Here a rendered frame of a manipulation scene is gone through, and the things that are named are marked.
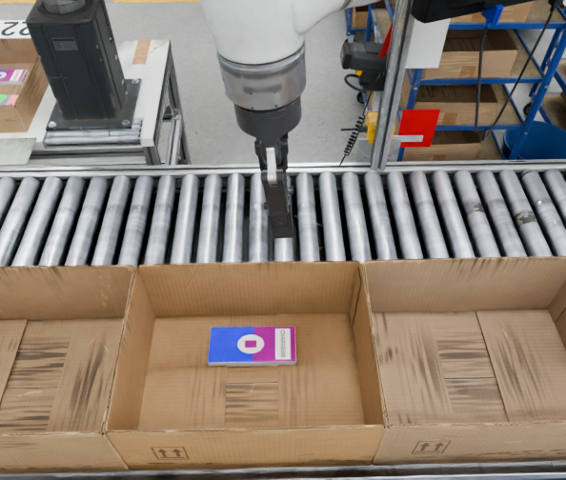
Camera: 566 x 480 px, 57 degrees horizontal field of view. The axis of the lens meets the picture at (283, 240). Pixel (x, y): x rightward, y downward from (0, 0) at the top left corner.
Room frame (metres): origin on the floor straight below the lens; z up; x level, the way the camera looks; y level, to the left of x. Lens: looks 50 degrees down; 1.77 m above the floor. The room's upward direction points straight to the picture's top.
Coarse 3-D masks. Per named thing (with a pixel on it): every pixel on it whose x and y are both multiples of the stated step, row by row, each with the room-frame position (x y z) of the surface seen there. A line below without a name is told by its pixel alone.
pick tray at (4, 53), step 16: (0, 48) 1.66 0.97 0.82; (16, 48) 1.66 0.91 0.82; (32, 48) 1.66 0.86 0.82; (0, 64) 1.65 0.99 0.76; (16, 64) 1.65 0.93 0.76; (32, 64) 1.65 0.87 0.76; (32, 80) 1.45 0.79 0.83; (32, 96) 1.41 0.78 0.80; (0, 112) 1.28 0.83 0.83; (16, 112) 1.29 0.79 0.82; (32, 112) 1.37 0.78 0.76; (0, 128) 1.28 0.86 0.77; (16, 128) 1.29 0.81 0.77
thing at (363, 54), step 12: (348, 48) 1.19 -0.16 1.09; (360, 48) 1.18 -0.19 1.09; (372, 48) 1.19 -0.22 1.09; (348, 60) 1.16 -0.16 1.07; (360, 60) 1.16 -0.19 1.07; (372, 60) 1.16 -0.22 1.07; (384, 60) 1.16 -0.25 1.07; (360, 72) 1.18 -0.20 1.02; (372, 72) 1.17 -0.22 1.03; (360, 84) 1.17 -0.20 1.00
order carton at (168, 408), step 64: (128, 320) 0.44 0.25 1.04; (192, 320) 0.54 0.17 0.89; (256, 320) 0.54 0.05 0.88; (320, 320) 0.54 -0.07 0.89; (128, 384) 0.36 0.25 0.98; (192, 384) 0.41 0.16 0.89; (256, 384) 0.41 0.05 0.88; (320, 384) 0.41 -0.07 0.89; (128, 448) 0.26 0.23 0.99; (192, 448) 0.26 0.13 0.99; (256, 448) 0.26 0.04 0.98; (320, 448) 0.27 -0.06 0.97
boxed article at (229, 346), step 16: (224, 336) 0.49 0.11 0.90; (240, 336) 0.49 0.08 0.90; (256, 336) 0.49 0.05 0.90; (272, 336) 0.49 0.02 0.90; (288, 336) 0.49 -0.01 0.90; (224, 352) 0.46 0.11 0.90; (240, 352) 0.46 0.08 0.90; (256, 352) 0.46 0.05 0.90; (272, 352) 0.46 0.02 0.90; (288, 352) 0.46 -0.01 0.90
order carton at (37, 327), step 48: (0, 288) 0.54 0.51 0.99; (48, 288) 0.54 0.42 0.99; (96, 288) 0.55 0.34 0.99; (0, 336) 0.50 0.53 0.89; (48, 336) 0.50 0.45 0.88; (96, 336) 0.50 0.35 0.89; (0, 384) 0.40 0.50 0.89; (48, 384) 0.41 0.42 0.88; (96, 384) 0.41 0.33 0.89; (0, 432) 0.32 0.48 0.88; (48, 432) 0.26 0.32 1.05; (96, 432) 0.26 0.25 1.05
